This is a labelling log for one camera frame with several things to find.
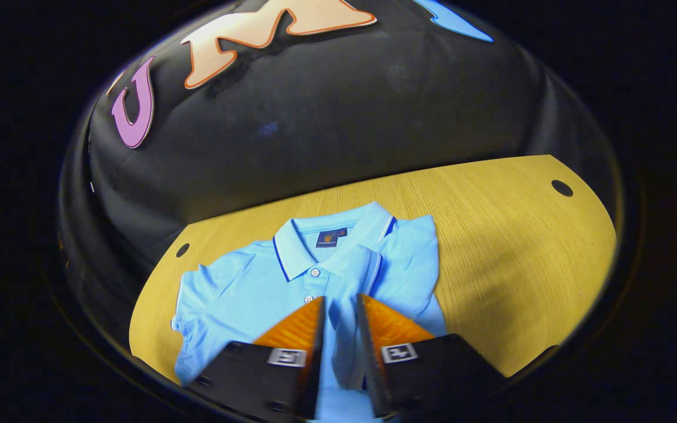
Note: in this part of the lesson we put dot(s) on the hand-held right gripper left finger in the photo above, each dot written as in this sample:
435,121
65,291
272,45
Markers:
317,364

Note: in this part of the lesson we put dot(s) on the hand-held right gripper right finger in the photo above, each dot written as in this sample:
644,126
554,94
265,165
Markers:
369,364

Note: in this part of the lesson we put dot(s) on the light blue T-shirt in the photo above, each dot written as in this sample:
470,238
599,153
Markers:
244,294

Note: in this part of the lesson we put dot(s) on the black backdrop cloth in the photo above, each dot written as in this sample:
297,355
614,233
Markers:
327,117

